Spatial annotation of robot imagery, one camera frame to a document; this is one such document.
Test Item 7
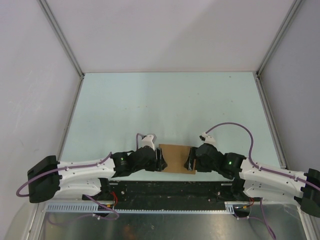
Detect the brown cardboard box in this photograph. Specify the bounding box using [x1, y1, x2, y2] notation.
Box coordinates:
[159, 144, 196, 175]

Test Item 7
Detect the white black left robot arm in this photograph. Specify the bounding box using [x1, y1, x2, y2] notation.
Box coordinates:
[27, 146, 168, 204]

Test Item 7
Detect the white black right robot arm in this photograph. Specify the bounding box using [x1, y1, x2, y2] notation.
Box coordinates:
[184, 143, 320, 218]

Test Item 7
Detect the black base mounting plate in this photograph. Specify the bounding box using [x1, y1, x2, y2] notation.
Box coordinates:
[91, 179, 250, 203]

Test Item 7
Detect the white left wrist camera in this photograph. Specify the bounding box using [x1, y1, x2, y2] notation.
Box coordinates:
[141, 133, 157, 151]

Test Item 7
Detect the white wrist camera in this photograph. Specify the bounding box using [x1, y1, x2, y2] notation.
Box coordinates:
[141, 133, 157, 151]
[199, 132, 217, 146]

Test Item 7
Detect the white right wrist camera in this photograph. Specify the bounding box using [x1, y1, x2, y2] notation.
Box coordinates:
[199, 132, 217, 146]

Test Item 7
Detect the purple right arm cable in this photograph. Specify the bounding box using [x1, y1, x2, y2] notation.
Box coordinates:
[204, 122, 320, 191]

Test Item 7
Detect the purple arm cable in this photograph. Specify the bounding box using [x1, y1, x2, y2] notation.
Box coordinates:
[204, 122, 320, 191]
[16, 132, 148, 198]

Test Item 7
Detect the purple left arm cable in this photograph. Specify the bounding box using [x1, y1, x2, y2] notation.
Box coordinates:
[16, 132, 148, 198]

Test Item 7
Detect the grey slotted cable duct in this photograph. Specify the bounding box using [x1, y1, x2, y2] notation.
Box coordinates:
[44, 202, 235, 214]

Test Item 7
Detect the right aluminium frame post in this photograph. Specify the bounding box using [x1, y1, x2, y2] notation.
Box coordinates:
[256, 0, 305, 77]

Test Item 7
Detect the aluminium frame post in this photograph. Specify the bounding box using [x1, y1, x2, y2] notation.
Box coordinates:
[37, 0, 85, 78]
[256, 0, 305, 77]

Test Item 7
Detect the left aluminium frame post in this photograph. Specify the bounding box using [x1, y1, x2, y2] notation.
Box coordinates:
[37, 0, 85, 78]

